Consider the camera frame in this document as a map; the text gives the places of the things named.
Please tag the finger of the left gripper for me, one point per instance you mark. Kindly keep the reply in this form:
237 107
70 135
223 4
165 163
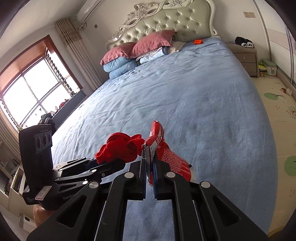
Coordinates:
86 163
107 169

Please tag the beige striped curtain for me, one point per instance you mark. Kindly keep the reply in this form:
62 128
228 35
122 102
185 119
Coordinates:
77 49

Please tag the light blue folded quilt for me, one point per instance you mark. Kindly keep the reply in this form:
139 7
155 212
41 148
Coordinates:
119 66

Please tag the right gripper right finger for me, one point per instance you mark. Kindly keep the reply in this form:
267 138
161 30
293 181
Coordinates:
158 177

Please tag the tufted green headboard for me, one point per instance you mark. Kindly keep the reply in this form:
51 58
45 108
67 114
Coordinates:
189 19

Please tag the left pink pillow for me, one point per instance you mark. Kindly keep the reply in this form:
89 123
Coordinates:
122 50

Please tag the grey bedside table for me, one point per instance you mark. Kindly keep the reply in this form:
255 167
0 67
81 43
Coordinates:
247 57

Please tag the right pink pillow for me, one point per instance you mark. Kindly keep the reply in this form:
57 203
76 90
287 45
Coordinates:
151 42

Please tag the patterned blue white pillow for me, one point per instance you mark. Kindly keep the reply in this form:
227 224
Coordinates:
176 46

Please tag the white sliding wardrobe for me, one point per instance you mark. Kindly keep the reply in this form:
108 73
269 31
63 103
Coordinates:
280 40

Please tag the black white clothes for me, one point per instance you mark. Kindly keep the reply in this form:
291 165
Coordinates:
244 42

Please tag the red sock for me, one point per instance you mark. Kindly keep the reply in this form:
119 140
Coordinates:
120 146

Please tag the red white plastic wrapper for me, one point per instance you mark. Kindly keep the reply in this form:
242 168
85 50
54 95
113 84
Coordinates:
155 145

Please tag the white air conditioner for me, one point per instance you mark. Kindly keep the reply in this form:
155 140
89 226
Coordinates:
87 9

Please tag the small white cup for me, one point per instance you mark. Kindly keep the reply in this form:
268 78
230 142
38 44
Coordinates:
288 92

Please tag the blue bed sheet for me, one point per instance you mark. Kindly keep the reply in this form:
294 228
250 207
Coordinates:
212 115

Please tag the person's left hand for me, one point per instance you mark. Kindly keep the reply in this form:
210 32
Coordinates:
40 214

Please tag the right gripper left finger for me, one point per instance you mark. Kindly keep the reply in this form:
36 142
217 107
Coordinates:
142 176

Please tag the green white storage box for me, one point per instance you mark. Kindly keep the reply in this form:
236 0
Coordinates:
270 66

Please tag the cartoon tree play mat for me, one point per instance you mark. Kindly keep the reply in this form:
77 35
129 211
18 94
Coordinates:
280 108

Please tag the small orange object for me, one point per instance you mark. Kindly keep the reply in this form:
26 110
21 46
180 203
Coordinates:
198 41

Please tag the window with wooden frame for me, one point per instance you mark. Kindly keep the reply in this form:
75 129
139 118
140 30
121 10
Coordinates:
37 84

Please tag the pink pillow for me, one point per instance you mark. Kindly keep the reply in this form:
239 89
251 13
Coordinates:
151 42
122 50

